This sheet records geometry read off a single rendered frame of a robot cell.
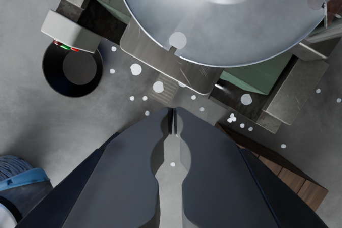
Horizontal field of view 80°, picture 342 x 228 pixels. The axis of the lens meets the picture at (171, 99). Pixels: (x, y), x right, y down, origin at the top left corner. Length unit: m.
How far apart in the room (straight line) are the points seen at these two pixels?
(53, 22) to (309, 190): 0.93
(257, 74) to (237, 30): 0.17
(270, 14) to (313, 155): 1.10
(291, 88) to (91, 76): 0.93
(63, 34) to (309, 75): 0.50
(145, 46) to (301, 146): 1.12
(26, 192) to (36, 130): 0.78
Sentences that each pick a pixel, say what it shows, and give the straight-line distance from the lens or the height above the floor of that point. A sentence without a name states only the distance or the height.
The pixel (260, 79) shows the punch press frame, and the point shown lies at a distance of 0.44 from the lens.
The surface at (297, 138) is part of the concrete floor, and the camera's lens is 1.27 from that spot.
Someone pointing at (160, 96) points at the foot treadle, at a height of 0.16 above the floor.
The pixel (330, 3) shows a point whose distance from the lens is 0.34.
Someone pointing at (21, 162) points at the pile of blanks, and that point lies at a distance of 1.40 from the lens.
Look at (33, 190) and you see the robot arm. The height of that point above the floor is 0.64.
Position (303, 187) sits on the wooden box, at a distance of 0.93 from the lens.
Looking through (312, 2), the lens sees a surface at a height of 0.78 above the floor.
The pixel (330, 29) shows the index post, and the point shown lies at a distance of 0.36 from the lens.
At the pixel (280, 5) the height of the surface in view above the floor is 0.78.
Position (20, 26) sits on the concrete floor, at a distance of 1.34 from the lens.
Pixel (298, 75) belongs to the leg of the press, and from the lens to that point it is 0.48.
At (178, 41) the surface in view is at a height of 0.78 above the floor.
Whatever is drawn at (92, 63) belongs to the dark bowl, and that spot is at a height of 0.00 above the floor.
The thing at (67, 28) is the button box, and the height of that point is 0.63.
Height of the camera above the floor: 1.06
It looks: 83 degrees down
